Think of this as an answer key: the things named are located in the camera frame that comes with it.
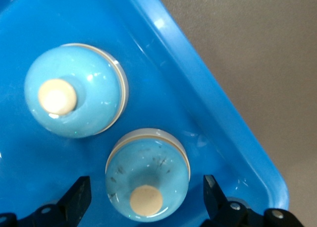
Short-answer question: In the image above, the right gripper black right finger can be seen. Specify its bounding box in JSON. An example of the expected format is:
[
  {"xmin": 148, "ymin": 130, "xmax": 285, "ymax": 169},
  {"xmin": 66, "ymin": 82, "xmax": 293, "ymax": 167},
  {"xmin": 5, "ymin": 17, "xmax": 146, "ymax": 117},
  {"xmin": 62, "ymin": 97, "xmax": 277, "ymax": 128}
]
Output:
[{"xmin": 202, "ymin": 174, "xmax": 264, "ymax": 227}]

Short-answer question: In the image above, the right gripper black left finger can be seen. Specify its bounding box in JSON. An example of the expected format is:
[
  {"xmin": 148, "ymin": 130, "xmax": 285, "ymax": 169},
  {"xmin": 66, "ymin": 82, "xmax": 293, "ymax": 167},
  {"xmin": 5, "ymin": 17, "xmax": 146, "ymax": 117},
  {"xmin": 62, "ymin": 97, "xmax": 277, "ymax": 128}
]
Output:
[{"xmin": 31, "ymin": 175, "xmax": 93, "ymax": 227}]

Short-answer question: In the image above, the scuffed light blue call bell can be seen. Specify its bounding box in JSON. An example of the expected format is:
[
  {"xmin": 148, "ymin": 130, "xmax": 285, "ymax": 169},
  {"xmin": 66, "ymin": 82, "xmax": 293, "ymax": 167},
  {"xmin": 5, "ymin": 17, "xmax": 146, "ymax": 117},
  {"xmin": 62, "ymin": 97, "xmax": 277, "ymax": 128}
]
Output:
[{"xmin": 105, "ymin": 127, "xmax": 191, "ymax": 223}]

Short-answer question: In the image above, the blue plastic tray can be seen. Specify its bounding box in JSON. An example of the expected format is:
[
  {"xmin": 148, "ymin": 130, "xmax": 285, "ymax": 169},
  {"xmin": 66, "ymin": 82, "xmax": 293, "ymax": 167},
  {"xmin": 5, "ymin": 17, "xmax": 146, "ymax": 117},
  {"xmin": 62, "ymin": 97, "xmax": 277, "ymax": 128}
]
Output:
[{"xmin": 0, "ymin": 0, "xmax": 290, "ymax": 227}]

